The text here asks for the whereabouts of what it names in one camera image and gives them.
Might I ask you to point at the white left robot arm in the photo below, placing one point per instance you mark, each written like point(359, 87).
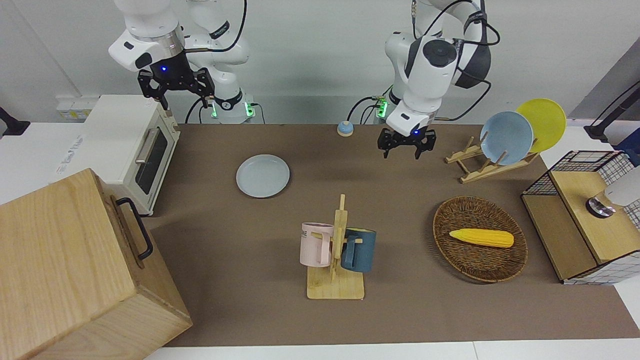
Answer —
point(425, 75)

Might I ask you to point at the light blue plate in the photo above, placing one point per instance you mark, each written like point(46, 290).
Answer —
point(507, 137)

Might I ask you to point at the wooden plate rack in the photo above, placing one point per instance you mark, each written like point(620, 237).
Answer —
point(487, 170)

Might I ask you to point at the yellow plate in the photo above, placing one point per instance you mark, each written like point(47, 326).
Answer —
point(547, 122)

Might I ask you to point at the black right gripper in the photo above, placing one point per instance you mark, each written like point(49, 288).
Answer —
point(177, 82)

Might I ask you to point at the dark teal mug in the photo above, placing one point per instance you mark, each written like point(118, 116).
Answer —
point(362, 250)

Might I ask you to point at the white wall power strip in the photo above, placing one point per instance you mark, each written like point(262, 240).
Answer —
point(72, 109)

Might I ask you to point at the black stand piece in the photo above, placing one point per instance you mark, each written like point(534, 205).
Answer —
point(12, 126)

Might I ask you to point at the yellow corn cob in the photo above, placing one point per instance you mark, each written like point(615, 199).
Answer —
point(482, 238)

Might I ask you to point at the pink mug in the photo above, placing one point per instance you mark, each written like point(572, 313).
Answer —
point(314, 247)

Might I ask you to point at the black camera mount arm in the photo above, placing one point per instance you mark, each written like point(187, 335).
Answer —
point(600, 131)

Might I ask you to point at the gray round plate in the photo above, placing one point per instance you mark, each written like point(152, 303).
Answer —
point(263, 176)

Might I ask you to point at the white toaster oven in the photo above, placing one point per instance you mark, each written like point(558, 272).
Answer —
point(115, 135)

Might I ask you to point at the wooden cabinet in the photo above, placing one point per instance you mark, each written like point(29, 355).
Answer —
point(65, 265)

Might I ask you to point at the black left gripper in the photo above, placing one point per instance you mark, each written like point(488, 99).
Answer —
point(407, 139)

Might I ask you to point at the wooden mug tree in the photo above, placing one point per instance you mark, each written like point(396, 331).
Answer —
point(335, 287)

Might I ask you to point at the brown wicker basket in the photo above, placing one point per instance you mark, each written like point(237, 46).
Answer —
point(480, 265)

